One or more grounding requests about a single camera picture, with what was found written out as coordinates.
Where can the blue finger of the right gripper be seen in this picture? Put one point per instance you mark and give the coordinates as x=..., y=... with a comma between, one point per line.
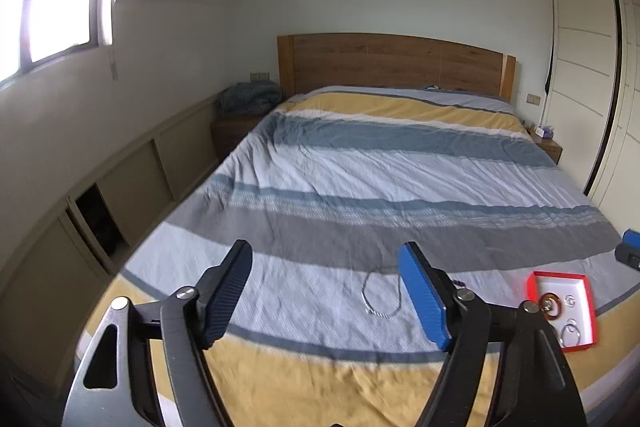
x=631, y=238

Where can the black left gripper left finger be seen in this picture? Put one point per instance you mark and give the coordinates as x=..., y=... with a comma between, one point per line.
x=114, y=385

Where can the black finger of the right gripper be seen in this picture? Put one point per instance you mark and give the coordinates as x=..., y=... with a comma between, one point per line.
x=628, y=255

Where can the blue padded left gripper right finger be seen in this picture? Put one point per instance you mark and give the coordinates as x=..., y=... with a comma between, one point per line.
x=534, y=384

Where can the amber resin bangle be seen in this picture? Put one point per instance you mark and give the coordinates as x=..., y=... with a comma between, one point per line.
x=552, y=315

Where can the silver metal bangle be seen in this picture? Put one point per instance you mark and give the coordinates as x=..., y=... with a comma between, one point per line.
x=570, y=335

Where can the red jewelry box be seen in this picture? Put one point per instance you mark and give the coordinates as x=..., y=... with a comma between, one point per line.
x=575, y=294

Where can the right wooden nightstand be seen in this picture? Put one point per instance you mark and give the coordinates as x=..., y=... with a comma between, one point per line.
x=549, y=146

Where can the wooden nightstand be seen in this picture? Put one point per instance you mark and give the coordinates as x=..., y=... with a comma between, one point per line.
x=549, y=146
x=229, y=131

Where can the purple tissue box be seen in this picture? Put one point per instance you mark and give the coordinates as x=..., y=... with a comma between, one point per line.
x=544, y=132

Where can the white wardrobe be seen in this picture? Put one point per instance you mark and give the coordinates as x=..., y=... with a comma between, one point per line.
x=592, y=102

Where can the left wooden nightstand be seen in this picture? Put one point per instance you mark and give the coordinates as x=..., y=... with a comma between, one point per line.
x=229, y=131

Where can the striped duvet cover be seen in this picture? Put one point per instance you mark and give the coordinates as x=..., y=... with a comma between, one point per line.
x=326, y=189

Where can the dark folded clothes pile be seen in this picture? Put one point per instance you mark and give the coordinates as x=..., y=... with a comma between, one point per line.
x=249, y=98

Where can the wooden headboard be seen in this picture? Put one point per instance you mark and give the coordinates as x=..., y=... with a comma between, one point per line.
x=356, y=59

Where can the low wall cabinet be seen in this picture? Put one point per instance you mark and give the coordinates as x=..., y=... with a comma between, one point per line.
x=62, y=268

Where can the wall outlet plate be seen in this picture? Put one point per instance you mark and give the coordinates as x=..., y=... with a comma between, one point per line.
x=533, y=99

